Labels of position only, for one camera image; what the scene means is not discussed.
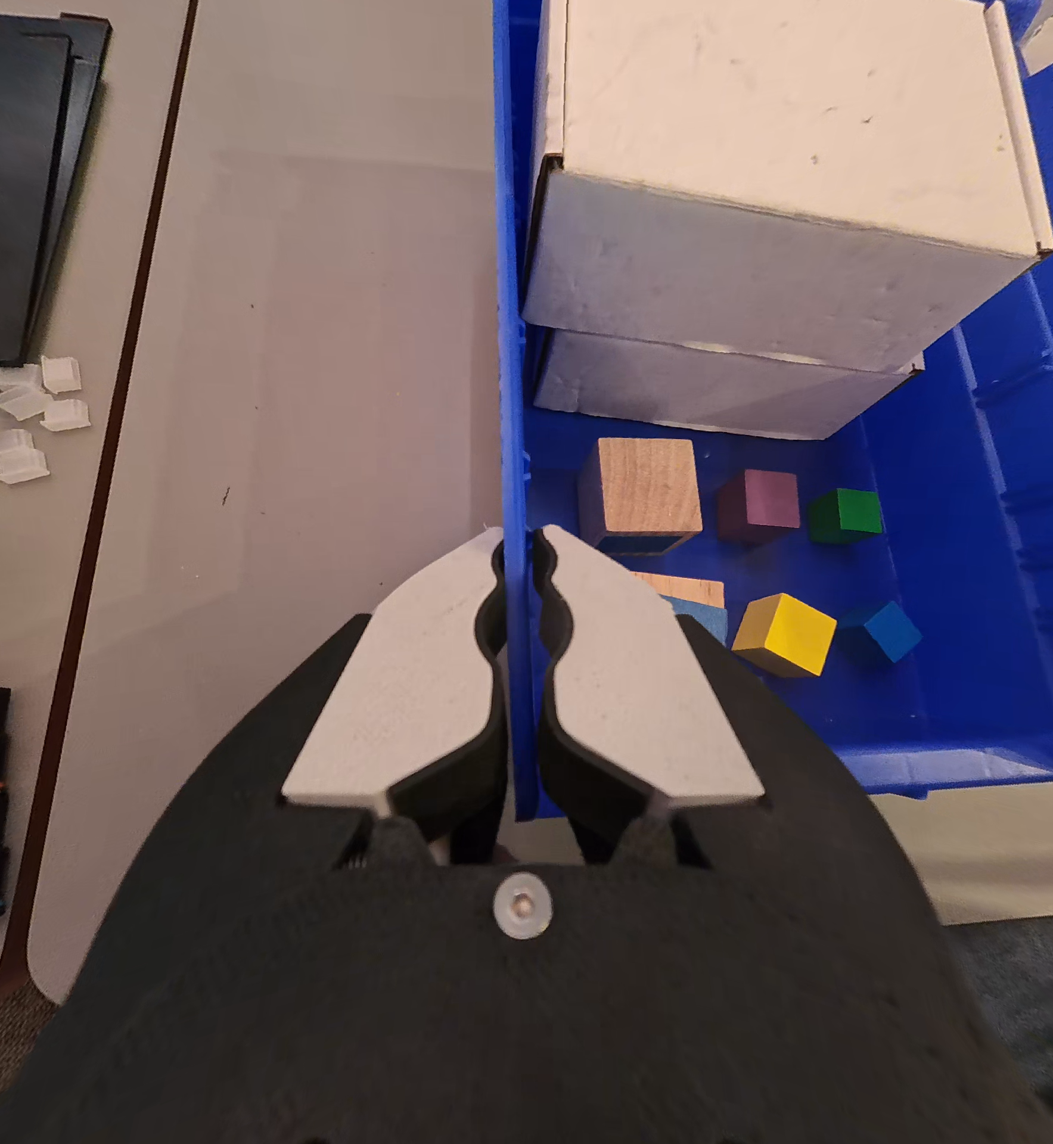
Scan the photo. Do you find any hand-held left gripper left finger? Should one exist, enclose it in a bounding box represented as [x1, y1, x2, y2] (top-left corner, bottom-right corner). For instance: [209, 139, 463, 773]
[281, 527, 513, 845]

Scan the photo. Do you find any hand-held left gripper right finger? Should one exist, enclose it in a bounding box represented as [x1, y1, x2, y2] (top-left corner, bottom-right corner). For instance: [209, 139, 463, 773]
[532, 526, 767, 863]

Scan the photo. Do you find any light blue wooden cube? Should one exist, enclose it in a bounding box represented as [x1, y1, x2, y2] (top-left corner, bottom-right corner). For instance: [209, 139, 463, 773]
[630, 572, 729, 646]

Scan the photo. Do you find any yellow wooden cube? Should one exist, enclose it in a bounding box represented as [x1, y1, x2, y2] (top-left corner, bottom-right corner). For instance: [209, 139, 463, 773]
[732, 592, 838, 677]

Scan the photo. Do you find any small blue wooden cube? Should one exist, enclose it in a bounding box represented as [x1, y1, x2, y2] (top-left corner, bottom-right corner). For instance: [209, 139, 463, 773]
[839, 601, 923, 664]

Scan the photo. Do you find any blue plastic bin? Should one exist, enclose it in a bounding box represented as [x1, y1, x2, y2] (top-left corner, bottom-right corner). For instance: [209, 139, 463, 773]
[493, 0, 1053, 822]

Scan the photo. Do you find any white cardboard box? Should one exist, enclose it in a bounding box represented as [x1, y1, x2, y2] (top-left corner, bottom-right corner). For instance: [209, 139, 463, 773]
[521, 0, 1053, 375]
[530, 326, 927, 441]

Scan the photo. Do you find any large natural wooden cube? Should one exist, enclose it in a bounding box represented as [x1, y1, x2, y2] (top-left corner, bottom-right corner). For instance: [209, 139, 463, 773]
[577, 437, 704, 557]

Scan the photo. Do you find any purple wooden cube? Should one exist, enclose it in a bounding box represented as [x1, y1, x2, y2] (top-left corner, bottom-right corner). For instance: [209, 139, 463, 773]
[716, 469, 802, 545]

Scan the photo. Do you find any green wooden cube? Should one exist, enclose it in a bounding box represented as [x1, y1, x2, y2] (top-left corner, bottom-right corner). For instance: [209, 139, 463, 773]
[807, 488, 883, 545]

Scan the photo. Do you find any pile of translucent plastic caps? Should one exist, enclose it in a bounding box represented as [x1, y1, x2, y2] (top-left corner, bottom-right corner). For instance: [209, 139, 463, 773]
[0, 356, 92, 486]

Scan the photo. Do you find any black flat case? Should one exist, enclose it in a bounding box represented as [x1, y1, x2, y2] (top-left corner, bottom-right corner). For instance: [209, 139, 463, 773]
[0, 11, 113, 363]

